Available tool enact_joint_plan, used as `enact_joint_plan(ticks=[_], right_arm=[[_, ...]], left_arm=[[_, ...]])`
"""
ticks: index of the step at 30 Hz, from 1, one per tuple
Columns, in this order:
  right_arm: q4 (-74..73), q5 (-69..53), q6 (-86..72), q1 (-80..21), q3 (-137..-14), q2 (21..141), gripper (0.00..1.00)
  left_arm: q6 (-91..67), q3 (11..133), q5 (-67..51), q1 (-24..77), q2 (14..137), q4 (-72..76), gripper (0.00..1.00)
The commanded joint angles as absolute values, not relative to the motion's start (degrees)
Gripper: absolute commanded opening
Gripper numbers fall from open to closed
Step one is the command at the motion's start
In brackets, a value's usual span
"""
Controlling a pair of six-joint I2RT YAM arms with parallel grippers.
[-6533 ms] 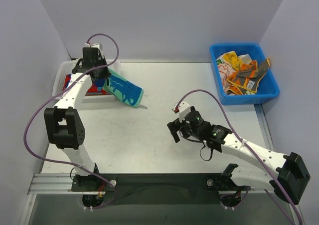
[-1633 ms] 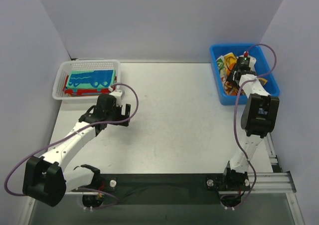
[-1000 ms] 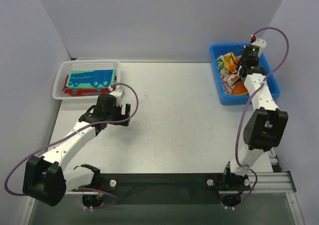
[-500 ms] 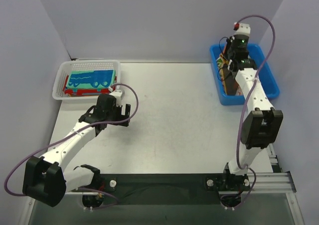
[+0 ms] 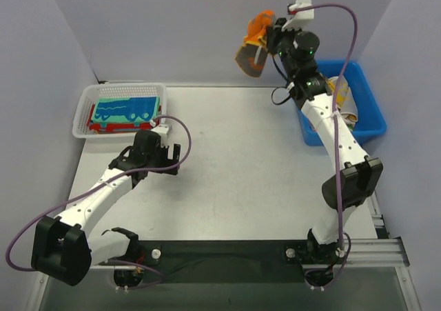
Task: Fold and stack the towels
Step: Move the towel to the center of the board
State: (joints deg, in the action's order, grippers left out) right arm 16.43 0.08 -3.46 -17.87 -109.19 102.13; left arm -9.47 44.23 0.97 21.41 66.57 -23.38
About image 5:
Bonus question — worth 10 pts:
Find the grey orange-edged towel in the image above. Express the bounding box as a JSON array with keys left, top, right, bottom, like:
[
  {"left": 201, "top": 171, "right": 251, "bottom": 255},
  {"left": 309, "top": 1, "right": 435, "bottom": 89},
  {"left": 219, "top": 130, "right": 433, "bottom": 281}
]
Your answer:
[{"left": 235, "top": 10, "right": 276, "bottom": 78}]

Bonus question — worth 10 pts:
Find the green teal towel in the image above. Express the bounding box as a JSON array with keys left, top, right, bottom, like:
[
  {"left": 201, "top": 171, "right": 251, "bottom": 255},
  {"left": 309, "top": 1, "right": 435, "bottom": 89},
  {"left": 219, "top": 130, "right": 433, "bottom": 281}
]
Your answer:
[{"left": 91, "top": 97, "right": 160, "bottom": 124}]

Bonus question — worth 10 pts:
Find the red blue tiger towel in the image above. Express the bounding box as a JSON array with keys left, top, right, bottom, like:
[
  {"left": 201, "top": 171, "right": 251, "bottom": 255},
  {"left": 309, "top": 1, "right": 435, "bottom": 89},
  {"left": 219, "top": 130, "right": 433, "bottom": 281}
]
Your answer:
[{"left": 86, "top": 104, "right": 152, "bottom": 134}]

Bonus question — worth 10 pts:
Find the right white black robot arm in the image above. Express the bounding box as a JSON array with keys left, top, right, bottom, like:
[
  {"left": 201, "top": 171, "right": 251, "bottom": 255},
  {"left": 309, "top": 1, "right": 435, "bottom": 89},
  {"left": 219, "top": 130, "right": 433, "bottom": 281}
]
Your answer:
[{"left": 267, "top": 18, "right": 383, "bottom": 250}]

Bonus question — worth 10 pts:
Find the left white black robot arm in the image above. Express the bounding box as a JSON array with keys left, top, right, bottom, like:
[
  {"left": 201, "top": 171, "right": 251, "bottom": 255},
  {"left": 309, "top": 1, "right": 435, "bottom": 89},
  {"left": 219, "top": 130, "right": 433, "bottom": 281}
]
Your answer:
[{"left": 31, "top": 125, "right": 181, "bottom": 285}]

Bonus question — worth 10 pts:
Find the white patterned towel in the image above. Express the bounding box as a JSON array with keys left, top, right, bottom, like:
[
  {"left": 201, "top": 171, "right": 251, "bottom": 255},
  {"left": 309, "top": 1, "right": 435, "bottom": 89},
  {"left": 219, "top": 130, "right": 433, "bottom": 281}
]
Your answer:
[{"left": 336, "top": 77, "right": 358, "bottom": 129}]

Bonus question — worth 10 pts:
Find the white perforated plastic basket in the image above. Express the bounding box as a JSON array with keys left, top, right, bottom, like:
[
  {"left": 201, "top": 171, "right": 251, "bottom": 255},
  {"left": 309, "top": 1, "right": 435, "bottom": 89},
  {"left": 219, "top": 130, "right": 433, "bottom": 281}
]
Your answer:
[{"left": 72, "top": 81, "right": 167, "bottom": 139}]

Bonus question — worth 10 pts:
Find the blue plastic bin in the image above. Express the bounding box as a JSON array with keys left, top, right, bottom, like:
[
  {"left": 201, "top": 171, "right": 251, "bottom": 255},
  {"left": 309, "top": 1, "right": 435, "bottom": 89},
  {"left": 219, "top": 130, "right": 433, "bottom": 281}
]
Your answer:
[{"left": 297, "top": 59, "right": 387, "bottom": 146}]

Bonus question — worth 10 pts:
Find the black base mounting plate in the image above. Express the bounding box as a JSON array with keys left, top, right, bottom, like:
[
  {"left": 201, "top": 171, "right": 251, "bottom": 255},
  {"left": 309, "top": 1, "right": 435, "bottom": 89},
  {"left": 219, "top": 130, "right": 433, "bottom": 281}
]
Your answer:
[{"left": 110, "top": 239, "right": 345, "bottom": 284}]

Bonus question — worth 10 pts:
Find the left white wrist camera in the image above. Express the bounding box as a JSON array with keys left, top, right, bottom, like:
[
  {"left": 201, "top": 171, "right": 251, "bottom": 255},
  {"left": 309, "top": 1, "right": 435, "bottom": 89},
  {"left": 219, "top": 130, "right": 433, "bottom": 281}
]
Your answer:
[{"left": 150, "top": 121, "right": 172, "bottom": 146}]

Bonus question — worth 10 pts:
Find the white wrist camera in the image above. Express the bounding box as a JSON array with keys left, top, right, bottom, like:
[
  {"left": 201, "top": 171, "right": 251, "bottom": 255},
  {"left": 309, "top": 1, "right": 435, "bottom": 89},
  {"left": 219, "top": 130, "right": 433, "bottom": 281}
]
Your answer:
[
  {"left": 150, "top": 121, "right": 172, "bottom": 146},
  {"left": 282, "top": 0, "right": 314, "bottom": 31}
]

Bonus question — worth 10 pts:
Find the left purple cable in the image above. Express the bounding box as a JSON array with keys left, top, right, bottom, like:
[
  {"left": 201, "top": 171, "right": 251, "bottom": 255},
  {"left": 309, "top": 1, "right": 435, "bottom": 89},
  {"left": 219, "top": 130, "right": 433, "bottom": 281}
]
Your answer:
[{"left": 5, "top": 114, "right": 193, "bottom": 288}]

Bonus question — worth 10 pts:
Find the purple cable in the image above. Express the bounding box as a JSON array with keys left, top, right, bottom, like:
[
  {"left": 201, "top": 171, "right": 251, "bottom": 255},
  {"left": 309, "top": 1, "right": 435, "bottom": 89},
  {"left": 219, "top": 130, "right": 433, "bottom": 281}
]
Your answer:
[
  {"left": 287, "top": 3, "right": 358, "bottom": 288},
  {"left": 5, "top": 114, "right": 193, "bottom": 288}
]

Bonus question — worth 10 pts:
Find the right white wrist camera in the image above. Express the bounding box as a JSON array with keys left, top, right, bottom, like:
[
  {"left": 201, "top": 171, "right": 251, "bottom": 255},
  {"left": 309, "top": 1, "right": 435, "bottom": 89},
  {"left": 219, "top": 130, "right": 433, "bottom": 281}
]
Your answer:
[{"left": 282, "top": 0, "right": 314, "bottom": 31}]

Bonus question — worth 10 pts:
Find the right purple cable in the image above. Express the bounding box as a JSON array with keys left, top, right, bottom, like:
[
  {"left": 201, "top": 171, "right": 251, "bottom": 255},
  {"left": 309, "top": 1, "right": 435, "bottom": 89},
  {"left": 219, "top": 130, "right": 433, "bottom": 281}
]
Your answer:
[{"left": 287, "top": 3, "right": 358, "bottom": 288}]

